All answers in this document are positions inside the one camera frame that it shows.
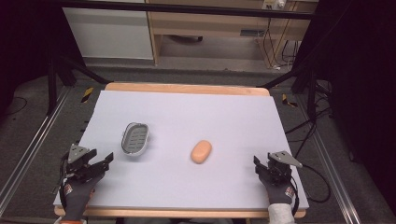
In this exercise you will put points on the person's left hand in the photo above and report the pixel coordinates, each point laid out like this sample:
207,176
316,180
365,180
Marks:
77,197

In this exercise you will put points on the white cabinet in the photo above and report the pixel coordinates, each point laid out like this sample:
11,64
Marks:
107,34

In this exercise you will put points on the wooden table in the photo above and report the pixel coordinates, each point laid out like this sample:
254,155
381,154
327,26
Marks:
186,88

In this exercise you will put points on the person's right hand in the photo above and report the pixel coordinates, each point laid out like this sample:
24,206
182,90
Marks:
280,194

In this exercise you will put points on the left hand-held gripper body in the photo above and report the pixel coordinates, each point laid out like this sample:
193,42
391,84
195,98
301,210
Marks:
75,166

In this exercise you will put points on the black frame bar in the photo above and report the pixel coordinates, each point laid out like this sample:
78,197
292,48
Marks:
186,8

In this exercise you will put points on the wooden desk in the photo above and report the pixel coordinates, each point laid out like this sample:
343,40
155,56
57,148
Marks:
214,26

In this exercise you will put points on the metal soap dish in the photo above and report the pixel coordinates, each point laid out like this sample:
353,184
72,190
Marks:
135,139

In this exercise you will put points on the white power strip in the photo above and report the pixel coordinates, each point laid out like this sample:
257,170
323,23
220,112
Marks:
274,3

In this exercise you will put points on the black metal stand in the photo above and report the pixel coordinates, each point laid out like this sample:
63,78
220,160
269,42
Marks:
57,74
305,81

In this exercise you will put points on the metal floor rail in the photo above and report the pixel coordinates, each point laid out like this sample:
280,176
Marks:
29,147
331,172

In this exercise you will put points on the yellow black tape marker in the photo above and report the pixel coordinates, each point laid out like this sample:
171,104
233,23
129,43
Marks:
288,100
87,95

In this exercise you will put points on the white table mat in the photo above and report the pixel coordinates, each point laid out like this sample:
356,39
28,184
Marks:
186,124

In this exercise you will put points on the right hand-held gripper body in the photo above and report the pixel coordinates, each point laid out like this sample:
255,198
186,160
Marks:
281,169

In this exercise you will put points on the black curtain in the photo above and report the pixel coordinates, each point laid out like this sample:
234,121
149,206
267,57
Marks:
364,93
21,46

